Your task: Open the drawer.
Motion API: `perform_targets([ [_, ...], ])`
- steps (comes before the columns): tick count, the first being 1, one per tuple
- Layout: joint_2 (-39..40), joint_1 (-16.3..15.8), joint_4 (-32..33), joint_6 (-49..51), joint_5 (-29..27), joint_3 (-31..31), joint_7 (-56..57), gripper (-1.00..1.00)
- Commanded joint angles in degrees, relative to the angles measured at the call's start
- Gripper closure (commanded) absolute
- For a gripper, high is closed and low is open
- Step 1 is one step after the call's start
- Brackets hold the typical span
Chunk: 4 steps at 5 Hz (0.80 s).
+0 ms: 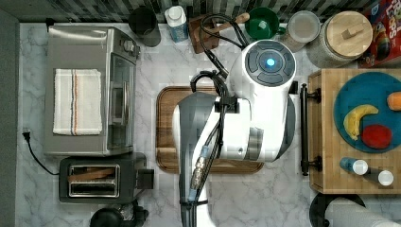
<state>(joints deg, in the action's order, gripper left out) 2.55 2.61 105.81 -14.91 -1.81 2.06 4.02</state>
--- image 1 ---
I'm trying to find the paper towel roll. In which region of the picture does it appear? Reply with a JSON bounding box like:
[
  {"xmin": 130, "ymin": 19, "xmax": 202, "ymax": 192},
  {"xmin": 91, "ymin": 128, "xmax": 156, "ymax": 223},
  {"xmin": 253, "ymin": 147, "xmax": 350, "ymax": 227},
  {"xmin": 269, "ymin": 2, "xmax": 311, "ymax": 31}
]
[{"xmin": 324, "ymin": 198, "xmax": 401, "ymax": 227}]

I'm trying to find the glass jar with wooden lid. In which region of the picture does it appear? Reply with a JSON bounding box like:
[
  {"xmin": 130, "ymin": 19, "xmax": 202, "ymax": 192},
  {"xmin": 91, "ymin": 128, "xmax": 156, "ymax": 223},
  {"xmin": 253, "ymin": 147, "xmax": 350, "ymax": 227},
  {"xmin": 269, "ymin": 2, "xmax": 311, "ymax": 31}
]
[{"xmin": 306, "ymin": 11, "xmax": 373, "ymax": 68}]

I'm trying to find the dark shaker with white cap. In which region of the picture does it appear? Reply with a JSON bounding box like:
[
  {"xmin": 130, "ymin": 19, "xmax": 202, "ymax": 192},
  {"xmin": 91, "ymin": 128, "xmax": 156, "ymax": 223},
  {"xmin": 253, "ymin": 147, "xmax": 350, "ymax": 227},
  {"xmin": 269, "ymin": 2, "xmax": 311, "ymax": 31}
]
[{"xmin": 363, "ymin": 168, "xmax": 394, "ymax": 186}]

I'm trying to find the blue bottle with white cap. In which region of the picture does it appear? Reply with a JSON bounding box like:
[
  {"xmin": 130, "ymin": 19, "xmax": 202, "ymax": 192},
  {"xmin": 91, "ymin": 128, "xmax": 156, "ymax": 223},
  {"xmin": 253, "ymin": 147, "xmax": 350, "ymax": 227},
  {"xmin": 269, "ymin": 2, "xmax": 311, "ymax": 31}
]
[{"xmin": 340, "ymin": 157, "xmax": 369, "ymax": 175}]

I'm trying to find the black round appliance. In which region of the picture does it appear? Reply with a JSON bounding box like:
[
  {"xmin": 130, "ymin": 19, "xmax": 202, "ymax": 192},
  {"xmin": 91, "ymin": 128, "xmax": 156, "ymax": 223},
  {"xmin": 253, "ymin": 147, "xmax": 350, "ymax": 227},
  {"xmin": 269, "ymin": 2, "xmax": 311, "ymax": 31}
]
[{"xmin": 90, "ymin": 200, "xmax": 149, "ymax": 227}]

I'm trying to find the red cereal box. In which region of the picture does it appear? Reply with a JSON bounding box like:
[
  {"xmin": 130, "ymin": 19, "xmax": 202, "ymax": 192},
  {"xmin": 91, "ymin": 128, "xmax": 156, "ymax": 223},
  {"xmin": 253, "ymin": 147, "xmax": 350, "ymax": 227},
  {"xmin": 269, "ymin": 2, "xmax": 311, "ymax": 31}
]
[{"xmin": 358, "ymin": 0, "xmax": 401, "ymax": 68}]

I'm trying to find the striped white dish towel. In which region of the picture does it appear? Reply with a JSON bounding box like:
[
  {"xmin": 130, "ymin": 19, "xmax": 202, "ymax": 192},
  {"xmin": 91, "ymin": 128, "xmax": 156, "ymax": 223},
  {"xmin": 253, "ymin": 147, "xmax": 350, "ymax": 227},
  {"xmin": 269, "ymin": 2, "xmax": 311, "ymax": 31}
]
[{"xmin": 53, "ymin": 69, "xmax": 102, "ymax": 136}]

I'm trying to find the orange fruit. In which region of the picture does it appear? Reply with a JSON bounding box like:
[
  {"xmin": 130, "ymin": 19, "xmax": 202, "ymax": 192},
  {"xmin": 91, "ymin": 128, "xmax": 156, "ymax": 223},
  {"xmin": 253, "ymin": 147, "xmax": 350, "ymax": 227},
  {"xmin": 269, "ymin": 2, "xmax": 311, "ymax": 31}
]
[{"xmin": 387, "ymin": 92, "xmax": 401, "ymax": 111}]

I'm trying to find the black power cord with plug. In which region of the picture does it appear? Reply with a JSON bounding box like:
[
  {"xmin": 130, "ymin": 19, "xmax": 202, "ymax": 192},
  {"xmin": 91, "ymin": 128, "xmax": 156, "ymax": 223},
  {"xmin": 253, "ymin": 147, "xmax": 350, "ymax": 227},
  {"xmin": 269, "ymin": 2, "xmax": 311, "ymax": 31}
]
[{"xmin": 22, "ymin": 130, "xmax": 61, "ymax": 176}]

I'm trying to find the yellow banana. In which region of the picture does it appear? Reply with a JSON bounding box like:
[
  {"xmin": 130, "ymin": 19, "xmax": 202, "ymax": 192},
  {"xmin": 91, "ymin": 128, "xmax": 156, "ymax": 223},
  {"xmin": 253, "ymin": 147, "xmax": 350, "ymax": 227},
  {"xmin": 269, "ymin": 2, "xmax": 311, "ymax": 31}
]
[{"xmin": 343, "ymin": 104, "xmax": 378, "ymax": 141}]

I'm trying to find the wooden utensil block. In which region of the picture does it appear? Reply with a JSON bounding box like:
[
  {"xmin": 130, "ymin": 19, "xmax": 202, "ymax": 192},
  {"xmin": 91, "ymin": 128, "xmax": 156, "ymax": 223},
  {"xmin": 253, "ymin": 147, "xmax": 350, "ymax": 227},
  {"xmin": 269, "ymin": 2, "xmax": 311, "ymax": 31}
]
[{"xmin": 189, "ymin": 16, "xmax": 231, "ymax": 54}]

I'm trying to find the blue plate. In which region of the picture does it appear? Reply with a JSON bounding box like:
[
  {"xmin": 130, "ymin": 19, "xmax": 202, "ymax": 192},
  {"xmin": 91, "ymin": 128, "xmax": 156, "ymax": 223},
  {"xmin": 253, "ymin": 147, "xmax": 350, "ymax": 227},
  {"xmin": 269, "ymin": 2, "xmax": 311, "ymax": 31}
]
[{"xmin": 333, "ymin": 72, "xmax": 401, "ymax": 153}]

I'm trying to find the black paper towel holder base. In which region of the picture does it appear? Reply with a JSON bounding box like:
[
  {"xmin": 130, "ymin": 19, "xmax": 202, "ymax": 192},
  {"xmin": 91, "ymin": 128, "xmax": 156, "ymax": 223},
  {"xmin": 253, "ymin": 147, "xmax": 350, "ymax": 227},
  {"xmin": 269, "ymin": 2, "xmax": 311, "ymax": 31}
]
[{"xmin": 309, "ymin": 193, "xmax": 365, "ymax": 227}]

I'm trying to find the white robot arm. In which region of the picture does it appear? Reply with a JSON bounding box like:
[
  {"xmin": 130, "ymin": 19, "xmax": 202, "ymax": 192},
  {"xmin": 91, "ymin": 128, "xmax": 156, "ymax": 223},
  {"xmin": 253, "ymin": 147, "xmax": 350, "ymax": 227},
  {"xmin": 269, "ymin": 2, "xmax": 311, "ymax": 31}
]
[{"xmin": 172, "ymin": 40, "xmax": 296, "ymax": 227}]

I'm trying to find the dark grey cup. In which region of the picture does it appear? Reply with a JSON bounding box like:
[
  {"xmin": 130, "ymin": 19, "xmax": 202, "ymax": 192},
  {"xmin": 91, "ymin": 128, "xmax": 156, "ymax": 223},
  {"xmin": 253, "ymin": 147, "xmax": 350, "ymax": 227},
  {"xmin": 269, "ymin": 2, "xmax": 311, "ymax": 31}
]
[{"xmin": 129, "ymin": 7, "xmax": 161, "ymax": 47}]

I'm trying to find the stainless toaster oven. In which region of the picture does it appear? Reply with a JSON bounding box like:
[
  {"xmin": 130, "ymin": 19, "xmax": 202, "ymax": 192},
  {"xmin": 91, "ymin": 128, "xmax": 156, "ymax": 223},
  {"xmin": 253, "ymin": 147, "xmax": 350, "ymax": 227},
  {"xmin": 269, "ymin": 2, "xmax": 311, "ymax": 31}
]
[{"xmin": 44, "ymin": 26, "xmax": 139, "ymax": 156}]

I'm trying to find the wooden serving tray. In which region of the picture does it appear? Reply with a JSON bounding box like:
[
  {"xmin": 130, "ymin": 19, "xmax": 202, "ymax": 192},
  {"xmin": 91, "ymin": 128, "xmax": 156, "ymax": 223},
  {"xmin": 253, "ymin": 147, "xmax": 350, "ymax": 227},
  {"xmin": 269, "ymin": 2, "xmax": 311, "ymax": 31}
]
[{"xmin": 155, "ymin": 86, "xmax": 264, "ymax": 174}]

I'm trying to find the black two-slot toaster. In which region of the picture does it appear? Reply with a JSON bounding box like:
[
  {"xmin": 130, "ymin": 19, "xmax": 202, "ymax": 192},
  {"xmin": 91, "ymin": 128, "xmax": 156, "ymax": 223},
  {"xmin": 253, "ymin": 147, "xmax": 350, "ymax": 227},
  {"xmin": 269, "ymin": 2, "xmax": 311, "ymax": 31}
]
[{"xmin": 59, "ymin": 152, "xmax": 154, "ymax": 204}]

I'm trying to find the red apple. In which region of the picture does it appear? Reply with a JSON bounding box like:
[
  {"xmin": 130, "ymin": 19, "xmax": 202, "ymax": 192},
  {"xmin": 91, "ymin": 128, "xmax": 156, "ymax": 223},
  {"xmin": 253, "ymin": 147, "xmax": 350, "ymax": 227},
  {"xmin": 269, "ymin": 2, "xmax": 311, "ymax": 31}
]
[{"xmin": 361, "ymin": 124, "xmax": 392, "ymax": 149}]

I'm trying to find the clear plastic lidded container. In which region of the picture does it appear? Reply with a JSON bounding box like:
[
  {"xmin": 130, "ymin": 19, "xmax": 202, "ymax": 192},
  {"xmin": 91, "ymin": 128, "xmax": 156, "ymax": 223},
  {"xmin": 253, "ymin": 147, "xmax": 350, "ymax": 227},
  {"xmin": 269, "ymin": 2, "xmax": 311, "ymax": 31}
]
[{"xmin": 279, "ymin": 10, "xmax": 321, "ymax": 52}]

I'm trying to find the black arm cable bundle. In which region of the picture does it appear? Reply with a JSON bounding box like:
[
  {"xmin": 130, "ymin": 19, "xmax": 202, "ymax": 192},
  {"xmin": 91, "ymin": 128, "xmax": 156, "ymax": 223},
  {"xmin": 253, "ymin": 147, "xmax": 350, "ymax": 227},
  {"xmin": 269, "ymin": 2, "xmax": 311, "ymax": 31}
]
[{"xmin": 180, "ymin": 12, "xmax": 251, "ymax": 227}]

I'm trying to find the green mug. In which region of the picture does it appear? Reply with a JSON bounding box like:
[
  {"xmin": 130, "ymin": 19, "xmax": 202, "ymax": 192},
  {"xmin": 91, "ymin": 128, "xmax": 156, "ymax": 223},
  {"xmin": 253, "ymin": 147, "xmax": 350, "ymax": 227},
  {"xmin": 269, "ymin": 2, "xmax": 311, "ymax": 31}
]
[{"xmin": 245, "ymin": 8, "xmax": 287, "ymax": 40}]

